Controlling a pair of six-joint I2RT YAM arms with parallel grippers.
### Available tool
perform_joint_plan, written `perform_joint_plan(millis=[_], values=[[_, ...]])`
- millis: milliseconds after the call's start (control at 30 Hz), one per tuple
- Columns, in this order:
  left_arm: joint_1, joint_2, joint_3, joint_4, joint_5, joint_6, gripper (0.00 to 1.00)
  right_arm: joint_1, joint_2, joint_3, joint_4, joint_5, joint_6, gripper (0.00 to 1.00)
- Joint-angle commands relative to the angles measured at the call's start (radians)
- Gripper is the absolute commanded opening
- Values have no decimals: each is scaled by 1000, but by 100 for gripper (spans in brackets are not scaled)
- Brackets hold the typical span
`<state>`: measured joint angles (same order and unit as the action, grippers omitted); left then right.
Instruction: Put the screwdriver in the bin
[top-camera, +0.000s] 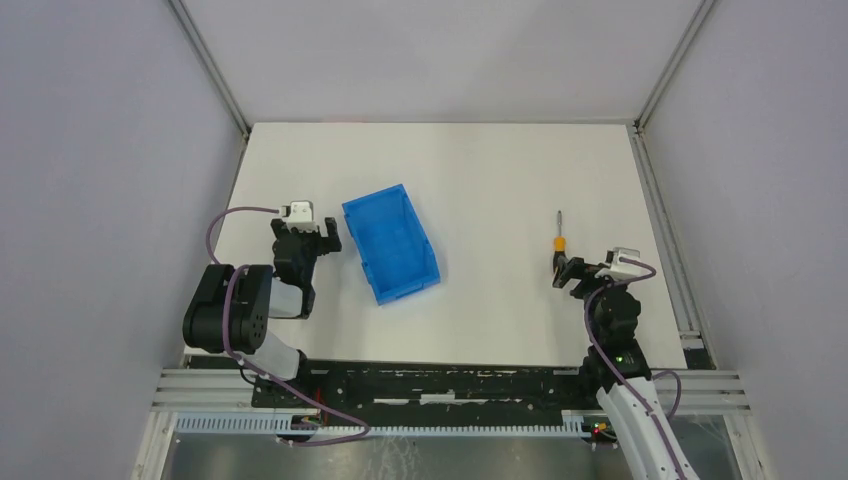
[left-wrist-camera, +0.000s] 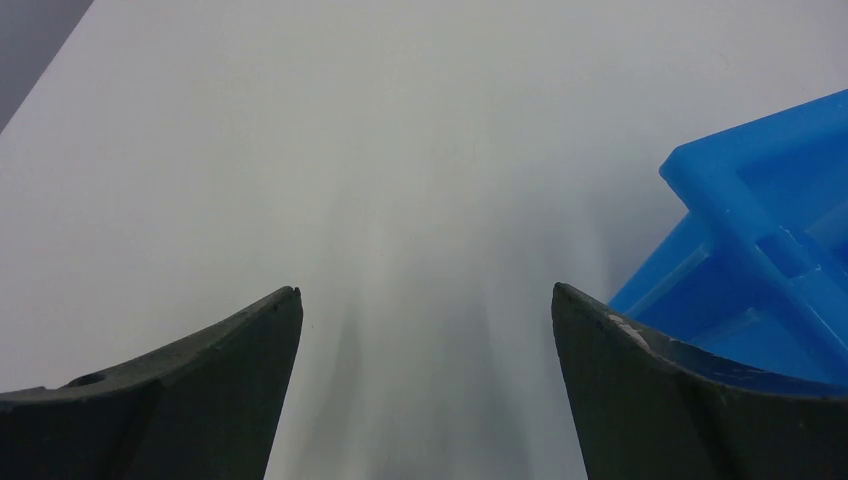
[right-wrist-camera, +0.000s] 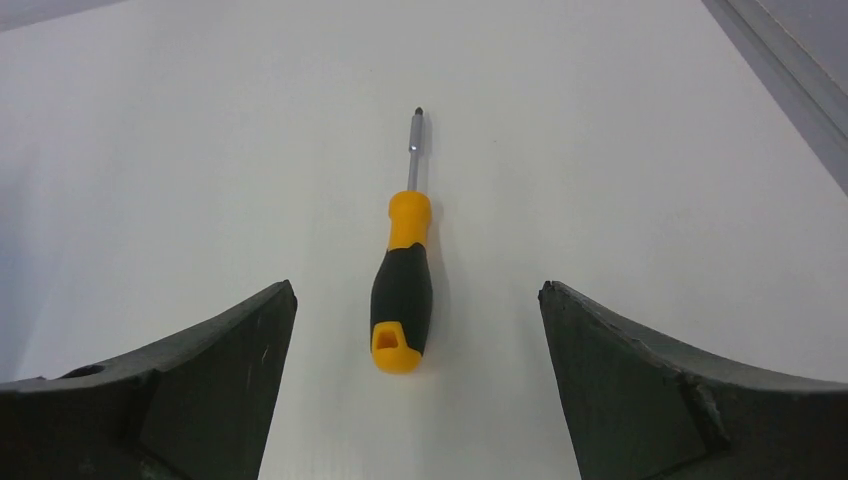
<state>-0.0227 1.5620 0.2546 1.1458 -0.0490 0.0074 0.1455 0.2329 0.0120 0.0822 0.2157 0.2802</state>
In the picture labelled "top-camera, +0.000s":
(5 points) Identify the orange black screwdriver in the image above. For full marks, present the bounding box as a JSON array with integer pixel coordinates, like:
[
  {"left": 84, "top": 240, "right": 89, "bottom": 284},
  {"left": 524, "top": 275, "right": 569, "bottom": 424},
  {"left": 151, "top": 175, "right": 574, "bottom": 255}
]
[{"left": 552, "top": 210, "right": 568, "bottom": 275}]

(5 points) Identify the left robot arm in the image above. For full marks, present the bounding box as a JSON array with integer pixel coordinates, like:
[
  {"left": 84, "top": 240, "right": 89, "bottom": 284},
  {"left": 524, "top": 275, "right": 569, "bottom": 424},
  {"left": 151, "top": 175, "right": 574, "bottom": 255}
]
[{"left": 182, "top": 217, "right": 342, "bottom": 381}]

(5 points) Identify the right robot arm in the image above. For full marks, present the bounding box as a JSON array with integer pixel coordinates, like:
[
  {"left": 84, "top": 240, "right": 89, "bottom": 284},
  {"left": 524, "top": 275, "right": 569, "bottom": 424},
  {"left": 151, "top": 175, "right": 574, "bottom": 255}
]
[{"left": 552, "top": 248, "right": 698, "bottom": 479}]

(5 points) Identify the blue plastic bin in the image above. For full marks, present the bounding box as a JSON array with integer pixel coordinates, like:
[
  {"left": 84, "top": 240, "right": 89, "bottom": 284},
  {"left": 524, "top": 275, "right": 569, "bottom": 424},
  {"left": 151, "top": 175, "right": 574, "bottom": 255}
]
[{"left": 342, "top": 184, "right": 441, "bottom": 306}]

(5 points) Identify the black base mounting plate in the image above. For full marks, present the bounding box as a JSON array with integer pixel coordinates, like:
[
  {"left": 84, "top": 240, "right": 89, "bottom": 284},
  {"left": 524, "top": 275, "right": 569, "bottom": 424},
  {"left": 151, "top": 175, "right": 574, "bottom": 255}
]
[{"left": 290, "top": 359, "right": 599, "bottom": 428}]

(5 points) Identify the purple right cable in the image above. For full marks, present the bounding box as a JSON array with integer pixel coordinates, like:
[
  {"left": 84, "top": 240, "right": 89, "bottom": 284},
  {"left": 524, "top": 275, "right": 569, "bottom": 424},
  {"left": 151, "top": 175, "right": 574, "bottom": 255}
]
[{"left": 582, "top": 258, "right": 690, "bottom": 480}]

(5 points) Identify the purple cable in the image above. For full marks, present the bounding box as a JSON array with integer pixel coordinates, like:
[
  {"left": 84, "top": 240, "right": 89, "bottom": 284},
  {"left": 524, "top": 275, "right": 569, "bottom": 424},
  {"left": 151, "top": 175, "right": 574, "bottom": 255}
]
[
  {"left": 205, "top": 206, "right": 372, "bottom": 448},
  {"left": 582, "top": 258, "right": 690, "bottom": 480}
]

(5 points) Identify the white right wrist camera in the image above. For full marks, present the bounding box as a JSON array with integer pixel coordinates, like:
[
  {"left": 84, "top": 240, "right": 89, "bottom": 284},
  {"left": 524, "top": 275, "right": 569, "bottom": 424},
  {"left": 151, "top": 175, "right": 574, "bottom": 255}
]
[{"left": 595, "top": 247, "right": 646, "bottom": 282}]

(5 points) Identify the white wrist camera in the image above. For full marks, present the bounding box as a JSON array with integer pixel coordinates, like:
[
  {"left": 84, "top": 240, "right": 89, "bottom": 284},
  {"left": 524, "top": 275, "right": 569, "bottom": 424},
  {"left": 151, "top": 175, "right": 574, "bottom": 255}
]
[
  {"left": 595, "top": 247, "right": 646, "bottom": 282},
  {"left": 279, "top": 200, "right": 319, "bottom": 233}
]

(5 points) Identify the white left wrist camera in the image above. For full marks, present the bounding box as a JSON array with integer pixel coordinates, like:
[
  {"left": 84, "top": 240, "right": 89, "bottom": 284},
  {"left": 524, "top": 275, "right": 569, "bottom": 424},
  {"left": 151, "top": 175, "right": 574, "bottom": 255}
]
[{"left": 279, "top": 200, "right": 319, "bottom": 233}]

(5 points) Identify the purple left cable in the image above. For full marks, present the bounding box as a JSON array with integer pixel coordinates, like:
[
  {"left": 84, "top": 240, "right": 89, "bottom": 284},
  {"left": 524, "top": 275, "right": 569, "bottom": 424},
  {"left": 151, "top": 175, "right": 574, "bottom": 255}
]
[{"left": 205, "top": 206, "right": 372, "bottom": 448}]

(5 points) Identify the aluminium right side rail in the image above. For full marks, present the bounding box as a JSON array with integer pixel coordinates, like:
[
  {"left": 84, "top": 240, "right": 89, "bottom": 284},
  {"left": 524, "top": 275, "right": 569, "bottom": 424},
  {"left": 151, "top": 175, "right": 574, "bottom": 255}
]
[{"left": 627, "top": 122, "right": 706, "bottom": 350}]

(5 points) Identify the white slotted cable duct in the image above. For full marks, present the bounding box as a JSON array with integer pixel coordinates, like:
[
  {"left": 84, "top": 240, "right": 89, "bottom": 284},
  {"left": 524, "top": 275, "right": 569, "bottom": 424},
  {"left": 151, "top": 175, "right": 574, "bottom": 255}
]
[{"left": 173, "top": 411, "right": 591, "bottom": 440}]

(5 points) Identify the aluminium left corner post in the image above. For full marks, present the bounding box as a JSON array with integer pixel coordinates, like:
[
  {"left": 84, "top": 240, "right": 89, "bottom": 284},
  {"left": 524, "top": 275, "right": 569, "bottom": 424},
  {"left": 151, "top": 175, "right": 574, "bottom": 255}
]
[{"left": 165, "top": 0, "right": 251, "bottom": 142}]

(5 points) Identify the aluminium corner post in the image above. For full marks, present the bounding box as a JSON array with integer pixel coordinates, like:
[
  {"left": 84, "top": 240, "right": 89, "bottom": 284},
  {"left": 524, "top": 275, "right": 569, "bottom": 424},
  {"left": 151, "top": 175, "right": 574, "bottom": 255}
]
[
  {"left": 165, "top": 0, "right": 251, "bottom": 142},
  {"left": 633, "top": 0, "right": 718, "bottom": 132}
]

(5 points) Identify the aluminium right corner post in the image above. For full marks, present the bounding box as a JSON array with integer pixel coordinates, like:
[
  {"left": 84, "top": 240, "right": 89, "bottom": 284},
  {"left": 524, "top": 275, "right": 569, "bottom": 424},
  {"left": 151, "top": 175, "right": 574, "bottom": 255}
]
[{"left": 633, "top": 0, "right": 718, "bottom": 132}]

